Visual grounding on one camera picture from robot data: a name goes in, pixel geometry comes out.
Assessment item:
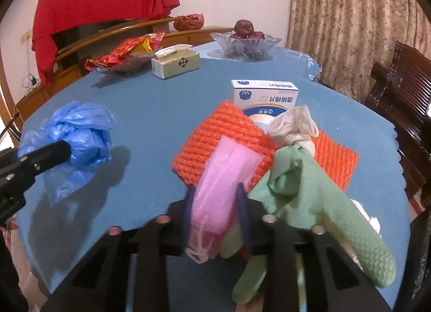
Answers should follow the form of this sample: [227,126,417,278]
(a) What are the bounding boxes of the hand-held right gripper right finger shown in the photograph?
[236,184,393,312]

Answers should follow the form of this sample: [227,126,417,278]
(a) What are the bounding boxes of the narrow orange foam net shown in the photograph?
[311,130,359,191]

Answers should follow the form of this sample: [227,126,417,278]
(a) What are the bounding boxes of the glass snack dish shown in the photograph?
[91,51,159,77]

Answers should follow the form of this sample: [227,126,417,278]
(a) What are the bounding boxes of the beige patterned curtain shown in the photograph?
[286,0,431,104]

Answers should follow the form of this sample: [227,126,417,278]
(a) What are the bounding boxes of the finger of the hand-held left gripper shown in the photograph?
[0,140,72,195]

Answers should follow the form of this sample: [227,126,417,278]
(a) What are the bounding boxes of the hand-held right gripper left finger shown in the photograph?
[40,191,203,312]

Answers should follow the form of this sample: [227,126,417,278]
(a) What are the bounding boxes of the pink foam net sleeve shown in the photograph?
[185,137,263,264]

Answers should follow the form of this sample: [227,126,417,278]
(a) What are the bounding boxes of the blue tablecloth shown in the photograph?
[15,41,409,312]

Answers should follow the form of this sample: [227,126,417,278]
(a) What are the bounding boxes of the black television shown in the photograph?
[52,19,142,55]

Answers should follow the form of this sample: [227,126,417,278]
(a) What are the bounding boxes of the green rubber glove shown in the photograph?
[220,145,398,306]

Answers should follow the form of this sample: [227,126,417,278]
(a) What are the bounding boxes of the crumpled white tissue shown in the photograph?
[350,199,382,237]

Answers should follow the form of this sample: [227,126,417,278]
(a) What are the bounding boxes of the white cables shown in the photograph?
[22,74,41,89]

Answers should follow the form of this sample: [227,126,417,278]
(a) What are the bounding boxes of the pile of red snack packets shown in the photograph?
[84,32,167,72]

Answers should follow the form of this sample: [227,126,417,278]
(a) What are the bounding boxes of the blue and white box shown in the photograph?
[230,79,300,127]

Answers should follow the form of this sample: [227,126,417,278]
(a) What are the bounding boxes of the white latex glove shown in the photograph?
[267,105,319,158]

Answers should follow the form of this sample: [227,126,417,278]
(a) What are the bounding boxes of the dark wooden armchair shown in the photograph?
[365,41,431,205]

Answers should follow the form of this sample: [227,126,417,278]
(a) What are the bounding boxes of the blue plastic bag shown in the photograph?
[18,101,117,206]

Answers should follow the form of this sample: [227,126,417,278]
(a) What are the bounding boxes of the large orange foam net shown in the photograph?
[172,101,278,195]

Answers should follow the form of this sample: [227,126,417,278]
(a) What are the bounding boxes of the wooden cabinet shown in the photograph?
[15,17,236,120]

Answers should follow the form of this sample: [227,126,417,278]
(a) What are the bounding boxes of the glass fruit bowl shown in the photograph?
[210,32,282,60]

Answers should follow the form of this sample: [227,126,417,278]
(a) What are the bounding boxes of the cream tissue box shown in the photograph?
[150,44,200,80]

